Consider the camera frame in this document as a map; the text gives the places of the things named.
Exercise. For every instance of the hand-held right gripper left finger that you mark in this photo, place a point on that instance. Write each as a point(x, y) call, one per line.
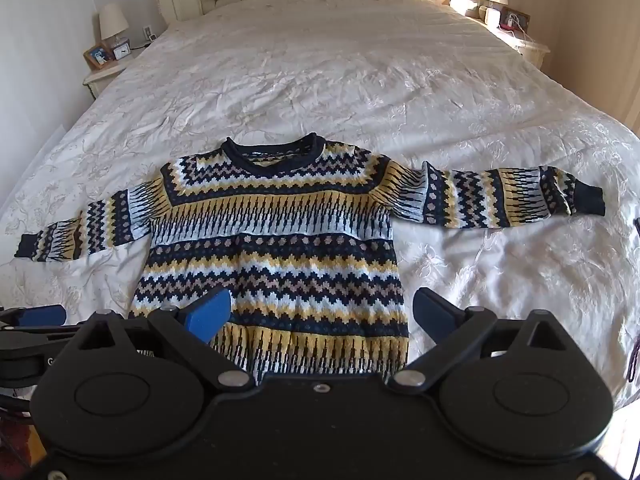
point(210, 316)

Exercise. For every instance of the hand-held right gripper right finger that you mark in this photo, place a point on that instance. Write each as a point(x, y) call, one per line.
point(434, 310)

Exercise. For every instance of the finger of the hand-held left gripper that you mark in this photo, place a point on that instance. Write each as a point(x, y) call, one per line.
point(45, 315)

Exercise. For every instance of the navy yellow patterned knit sweater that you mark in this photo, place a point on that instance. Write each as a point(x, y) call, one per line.
point(280, 240)

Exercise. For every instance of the cream nightstand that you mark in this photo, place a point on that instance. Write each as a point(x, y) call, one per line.
point(107, 75)
point(530, 47)

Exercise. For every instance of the cream embroidered bedspread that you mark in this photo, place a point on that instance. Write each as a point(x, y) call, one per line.
point(325, 70)

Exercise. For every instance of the small white clock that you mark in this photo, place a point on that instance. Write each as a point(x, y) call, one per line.
point(121, 50)

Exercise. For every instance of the small white box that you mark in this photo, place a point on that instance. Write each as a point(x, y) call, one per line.
point(492, 16)

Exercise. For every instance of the white shade table lamp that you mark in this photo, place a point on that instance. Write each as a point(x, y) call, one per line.
point(114, 20)

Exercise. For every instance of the wooden photo frame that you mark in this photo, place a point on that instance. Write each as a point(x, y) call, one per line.
point(97, 55)

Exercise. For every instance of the white wall outlet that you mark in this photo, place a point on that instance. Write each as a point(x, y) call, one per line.
point(149, 34)

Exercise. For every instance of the dark photo frame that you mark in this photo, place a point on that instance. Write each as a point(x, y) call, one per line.
point(516, 17)

